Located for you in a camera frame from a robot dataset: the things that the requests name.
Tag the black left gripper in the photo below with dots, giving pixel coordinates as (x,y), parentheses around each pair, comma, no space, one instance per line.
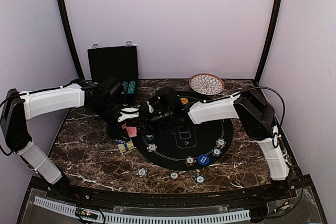
(114,132)

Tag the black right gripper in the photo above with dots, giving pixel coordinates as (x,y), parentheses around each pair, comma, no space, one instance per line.
(145,114)

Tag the red playing card deck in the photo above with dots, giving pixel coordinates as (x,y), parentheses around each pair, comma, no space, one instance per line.
(131,131)

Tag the orange big blind button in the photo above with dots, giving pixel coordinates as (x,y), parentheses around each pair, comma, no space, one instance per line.
(184,101)

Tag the blue white chip stack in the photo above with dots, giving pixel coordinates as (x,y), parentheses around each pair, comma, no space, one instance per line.
(142,172)

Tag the blue small blind button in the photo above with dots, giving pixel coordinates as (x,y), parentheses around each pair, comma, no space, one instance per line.
(203,159)

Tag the brown white chip stack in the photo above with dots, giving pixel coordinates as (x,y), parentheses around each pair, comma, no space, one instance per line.
(174,175)

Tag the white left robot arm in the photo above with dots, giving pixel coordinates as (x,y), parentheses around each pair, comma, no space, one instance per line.
(27,115)

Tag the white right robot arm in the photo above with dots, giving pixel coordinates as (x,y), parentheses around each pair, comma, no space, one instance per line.
(257,118)

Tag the gold card box base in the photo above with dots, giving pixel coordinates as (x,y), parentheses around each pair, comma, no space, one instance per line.
(125,146)

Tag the round black poker mat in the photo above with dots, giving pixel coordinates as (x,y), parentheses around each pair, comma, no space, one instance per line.
(176,143)

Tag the teal chip row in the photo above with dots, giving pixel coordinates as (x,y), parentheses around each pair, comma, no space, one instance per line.
(131,87)

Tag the green chip row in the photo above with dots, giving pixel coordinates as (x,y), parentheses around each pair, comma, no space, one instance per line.
(125,86)

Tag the patterned ceramic plate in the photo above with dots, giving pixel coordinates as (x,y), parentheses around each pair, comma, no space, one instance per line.
(207,84)

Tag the black poker chip case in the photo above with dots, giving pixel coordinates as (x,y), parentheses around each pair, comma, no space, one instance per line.
(120,62)

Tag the white slotted cable duct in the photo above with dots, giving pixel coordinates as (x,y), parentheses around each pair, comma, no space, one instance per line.
(122,214)

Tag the left black frame post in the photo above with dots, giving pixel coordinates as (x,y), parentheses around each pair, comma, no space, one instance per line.
(69,38)

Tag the black frame post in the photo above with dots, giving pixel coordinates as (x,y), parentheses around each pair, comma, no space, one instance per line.
(69,38)
(268,41)

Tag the right black frame post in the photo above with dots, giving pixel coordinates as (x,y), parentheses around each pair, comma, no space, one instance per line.
(268,41)

